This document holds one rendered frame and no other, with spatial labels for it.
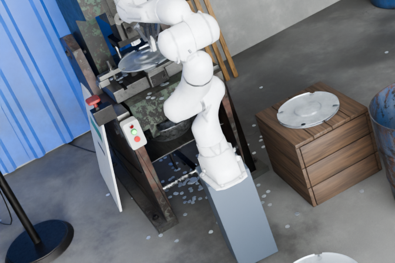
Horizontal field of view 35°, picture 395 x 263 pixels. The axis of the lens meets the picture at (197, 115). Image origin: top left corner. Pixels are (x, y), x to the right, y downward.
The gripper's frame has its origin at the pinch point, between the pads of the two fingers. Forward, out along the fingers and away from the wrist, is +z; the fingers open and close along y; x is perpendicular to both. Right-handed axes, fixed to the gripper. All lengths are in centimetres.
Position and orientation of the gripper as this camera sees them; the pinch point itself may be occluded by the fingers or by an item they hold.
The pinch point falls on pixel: (152, 43)
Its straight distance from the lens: 274.4
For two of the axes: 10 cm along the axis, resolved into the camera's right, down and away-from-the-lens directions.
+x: -5.2, -6.3, 5.8
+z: 1.1, 6.2, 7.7
